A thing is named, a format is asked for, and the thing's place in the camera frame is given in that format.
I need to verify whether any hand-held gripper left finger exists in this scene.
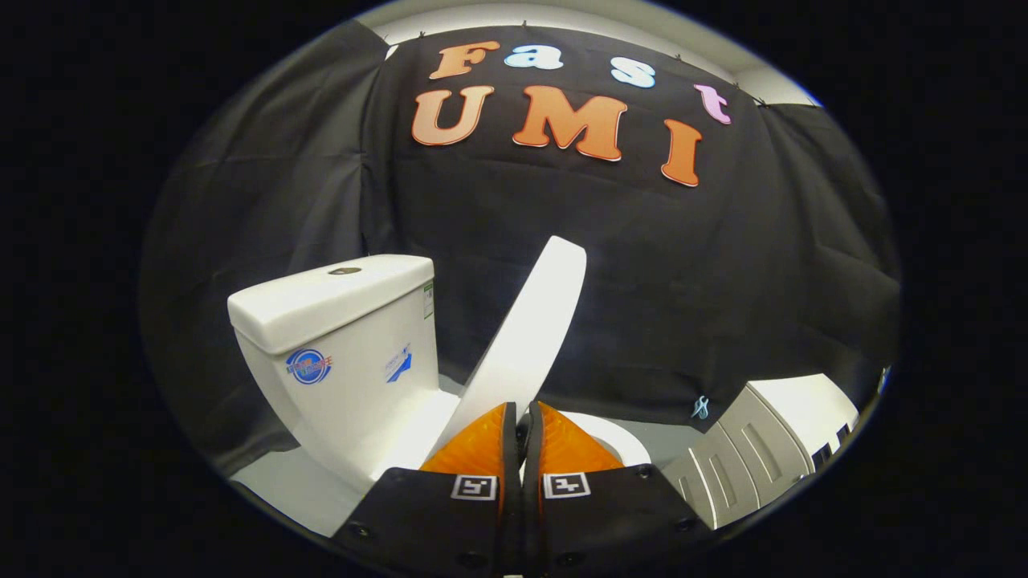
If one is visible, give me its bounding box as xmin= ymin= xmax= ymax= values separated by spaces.
xmin=332 ymin=401 xmax=521 ymax=578

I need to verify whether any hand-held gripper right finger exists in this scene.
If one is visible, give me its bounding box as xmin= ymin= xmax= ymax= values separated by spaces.
xmin=522 ymin=401 xmax=714 ymax=578

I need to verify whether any white toilet lid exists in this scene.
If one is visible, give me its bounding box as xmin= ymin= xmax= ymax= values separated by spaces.
xmin=432 ymin=235 xmax=588 ymax=471

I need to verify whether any white ceramic toilet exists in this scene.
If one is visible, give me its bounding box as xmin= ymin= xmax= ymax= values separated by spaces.
xmin=226 ymin=254 xmax=653 ymax=540

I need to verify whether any grey panelled cabinet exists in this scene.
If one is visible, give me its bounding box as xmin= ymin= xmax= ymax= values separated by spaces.
xmin=662 ymin=372 xmax=861 ymax=531

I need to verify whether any black backdrop cloth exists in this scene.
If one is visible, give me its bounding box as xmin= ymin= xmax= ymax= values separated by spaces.
xmin=141 ymin=20 xmax=902 ymax=476

